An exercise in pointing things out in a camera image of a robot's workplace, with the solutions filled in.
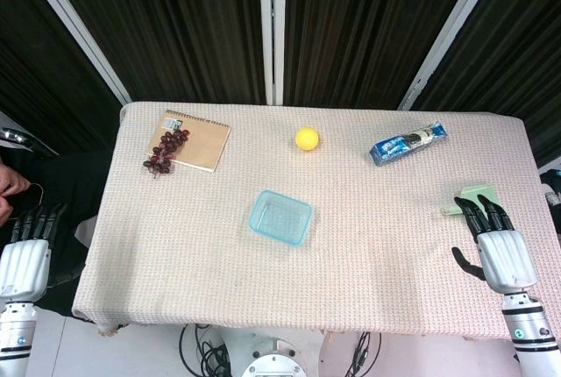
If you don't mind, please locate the white frame post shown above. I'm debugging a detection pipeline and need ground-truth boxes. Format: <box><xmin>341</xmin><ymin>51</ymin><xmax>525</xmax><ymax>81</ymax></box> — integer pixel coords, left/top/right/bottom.
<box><xmin>397</xmin><ymin>0</ymin><xmax>506</xmax><ymax>111</ymax></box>
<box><xmin>17</xmin><ymin>0</ymin><xmax>132</xmax><ymax>105</ymax></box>
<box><xmin>258</xmin><ymin>0</ymin><xmax>287</xmax><ymax>106</ymax></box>

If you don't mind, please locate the white robot torso base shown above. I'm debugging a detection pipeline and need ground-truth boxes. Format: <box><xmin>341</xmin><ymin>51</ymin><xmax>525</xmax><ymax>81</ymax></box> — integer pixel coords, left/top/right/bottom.
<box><xmin>218</xmin><ymin>331</ymin><xmax>328</xmax><ymax>377</ymax></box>

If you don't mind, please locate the pink waffle tablecloth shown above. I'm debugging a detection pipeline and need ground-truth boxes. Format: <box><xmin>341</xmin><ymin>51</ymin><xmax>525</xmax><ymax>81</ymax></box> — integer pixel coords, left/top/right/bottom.
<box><xmin>71</xmin><ymin>101</ymin><xmax>556</xmax><ymax>339</ymax></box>

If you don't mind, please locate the small green tool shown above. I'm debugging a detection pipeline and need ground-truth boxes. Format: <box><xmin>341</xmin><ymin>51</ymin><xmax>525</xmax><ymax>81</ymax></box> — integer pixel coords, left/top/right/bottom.
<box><xmin>439</xmin><ymin>181</ymin><xmax>501</xmax><ymax>217</ymax></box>

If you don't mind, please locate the light blue translucent plastic container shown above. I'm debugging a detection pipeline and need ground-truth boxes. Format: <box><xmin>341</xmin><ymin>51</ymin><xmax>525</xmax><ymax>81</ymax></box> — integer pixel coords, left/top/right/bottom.
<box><xmin>249</xmin><ymin>225</ymin><xmax>309</xmax><ymax>251</ymax></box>

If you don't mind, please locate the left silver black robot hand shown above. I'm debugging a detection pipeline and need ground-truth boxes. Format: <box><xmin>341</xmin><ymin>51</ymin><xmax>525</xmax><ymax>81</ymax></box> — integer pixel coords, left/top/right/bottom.
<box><xmin>0</xmin><ymin>202</ymin><xmax>67</xmax><ymax>303</ymax></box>

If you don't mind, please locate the dark equipment with blue part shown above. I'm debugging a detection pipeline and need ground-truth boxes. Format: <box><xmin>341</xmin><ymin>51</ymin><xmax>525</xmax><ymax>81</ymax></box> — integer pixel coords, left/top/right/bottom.
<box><xmin>538</xmin><ymin>168</ymin><xmax>561</xmax><ymax>234</ymax></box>

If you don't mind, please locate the bystander black clothing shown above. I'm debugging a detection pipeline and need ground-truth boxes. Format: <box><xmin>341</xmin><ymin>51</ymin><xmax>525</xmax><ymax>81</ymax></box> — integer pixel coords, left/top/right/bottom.
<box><xmin>0</xmin><ymin>147</ymin><xmax>113</xmax><ymax>295</ymax></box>

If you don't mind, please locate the dark red grape bunch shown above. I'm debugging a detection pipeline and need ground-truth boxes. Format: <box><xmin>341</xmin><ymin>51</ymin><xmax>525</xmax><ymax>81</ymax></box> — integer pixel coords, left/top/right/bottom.
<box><xmin>142</xmin><ymin>128</ymin><xmax>191</xmax><ymax>177</ymax></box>

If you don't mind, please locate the yellow ball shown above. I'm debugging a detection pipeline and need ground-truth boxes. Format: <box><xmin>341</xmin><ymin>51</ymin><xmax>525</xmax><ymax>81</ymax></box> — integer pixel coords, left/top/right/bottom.
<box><xmin>295</xmin><ymin>127</ymin><xmax>322</xmax><ymax>151</ymax></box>

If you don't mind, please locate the blue rimmed clear lid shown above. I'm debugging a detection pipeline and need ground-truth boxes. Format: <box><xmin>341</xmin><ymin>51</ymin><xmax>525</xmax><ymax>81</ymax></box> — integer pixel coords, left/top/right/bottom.
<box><xmin>248</xmin><ymin>189</ymin><xmax>315</xmax><ymax>246</ymax></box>

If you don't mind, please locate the black pleated curtain panel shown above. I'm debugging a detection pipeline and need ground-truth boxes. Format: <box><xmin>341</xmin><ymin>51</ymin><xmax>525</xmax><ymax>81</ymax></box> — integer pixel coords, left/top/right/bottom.
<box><xmin>410</xmin><ymin>0</ymin><xmax>561</xmax><ymax>167</ymax></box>
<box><xmin>0</xmin><ymin>0</ymin><xmax>122</xmax><ymax>157</ymax></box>
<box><xmin>283</xmin><ymin>0</ymin><xmax>488</xmax><ymax>110</ymax></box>
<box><xmin>41</xmin><ymin>0</ymin><xmax>267</xmax><ymax>105</ymax></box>

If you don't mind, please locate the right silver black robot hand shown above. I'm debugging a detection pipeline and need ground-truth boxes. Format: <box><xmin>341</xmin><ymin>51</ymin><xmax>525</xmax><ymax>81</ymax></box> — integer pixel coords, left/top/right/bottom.
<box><xmin>451</xmin><ymin>195</ymin><xmax>538</xmax><ymax>295</ymax></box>

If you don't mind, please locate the chrome chair part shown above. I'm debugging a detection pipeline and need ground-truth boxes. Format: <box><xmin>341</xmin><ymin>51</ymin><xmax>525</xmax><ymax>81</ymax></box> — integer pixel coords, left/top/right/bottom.
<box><xmin>0</xmin><ymin>127</ymin><xmax>37</xmax><ymax>151</ymax></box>

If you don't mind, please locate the bystander bare hand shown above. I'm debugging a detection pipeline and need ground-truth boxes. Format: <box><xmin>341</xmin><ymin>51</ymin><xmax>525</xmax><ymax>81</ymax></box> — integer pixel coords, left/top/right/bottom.
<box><xmin>0</xmin><ymin>164</ymin><xmax>32</xmax><ymax>225</ymax></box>

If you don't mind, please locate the black cable bundle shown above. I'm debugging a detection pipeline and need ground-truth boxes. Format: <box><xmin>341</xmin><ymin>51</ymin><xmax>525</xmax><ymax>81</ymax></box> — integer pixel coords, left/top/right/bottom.
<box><xmin>178</xmin><ymin>323</ymin><xmax>232</xmax><ymax>377</ymax></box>
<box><xmin>344</xmin><ymin>331</ymin><xmax>372</xmax><ymax>377</ymax></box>

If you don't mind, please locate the blue cookie package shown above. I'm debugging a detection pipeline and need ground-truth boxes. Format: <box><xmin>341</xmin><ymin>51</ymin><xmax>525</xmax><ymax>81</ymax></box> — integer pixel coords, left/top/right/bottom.
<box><xmin>368</xmin><ymin>121</ymin><xmax>449</xmax><ymax>168</ymax></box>

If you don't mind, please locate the brown spiral notebook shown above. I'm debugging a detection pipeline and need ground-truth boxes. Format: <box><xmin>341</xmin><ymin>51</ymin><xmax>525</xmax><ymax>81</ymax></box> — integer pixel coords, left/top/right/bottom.
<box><xmin>146</xmin><ymin>109</ymin><xmax>232</xmax><ymax>174</ymax></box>

